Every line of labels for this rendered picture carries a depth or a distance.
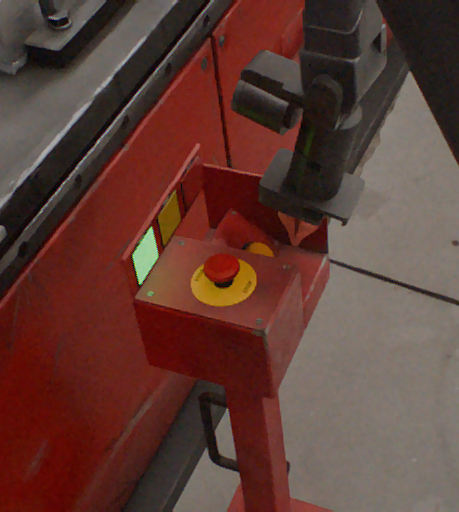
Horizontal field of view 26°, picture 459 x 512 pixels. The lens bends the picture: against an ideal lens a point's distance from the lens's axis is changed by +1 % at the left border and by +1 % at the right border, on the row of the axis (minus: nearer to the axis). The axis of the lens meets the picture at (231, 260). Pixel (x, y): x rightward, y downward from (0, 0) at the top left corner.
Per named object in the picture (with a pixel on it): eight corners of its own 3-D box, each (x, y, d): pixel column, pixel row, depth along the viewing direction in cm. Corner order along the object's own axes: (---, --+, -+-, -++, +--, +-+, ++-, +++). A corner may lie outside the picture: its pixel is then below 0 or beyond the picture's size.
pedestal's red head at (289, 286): (273, 401, 109) (261, 293, 97) (147, 366, 115) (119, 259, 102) (331, 277, 122) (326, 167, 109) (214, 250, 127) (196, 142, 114)
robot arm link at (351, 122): (349, 130, 93) (374, 98, 97) (286, 100, 95) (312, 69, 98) (334, 180, 99) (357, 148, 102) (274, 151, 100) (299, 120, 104)
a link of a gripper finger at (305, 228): (268, 207, 115) (282, 150, 108) (325, 229, 114) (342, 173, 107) (246, 246, 111) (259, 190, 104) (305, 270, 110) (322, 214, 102)
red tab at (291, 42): (293, 74, 171) (290, 39, 167) (282, 72, 172) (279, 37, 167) (323, 27, 181) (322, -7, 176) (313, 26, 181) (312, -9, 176)
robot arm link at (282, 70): (343, 92, 88) (382, 41, 93) (232, 39, 91) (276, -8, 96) (318, 181, 97) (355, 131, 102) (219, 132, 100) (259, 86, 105)
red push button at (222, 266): (234, 302, 105) (230, 279, 103) (200, 294, 106) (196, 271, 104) (247, 276, 108) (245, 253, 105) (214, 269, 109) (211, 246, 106)
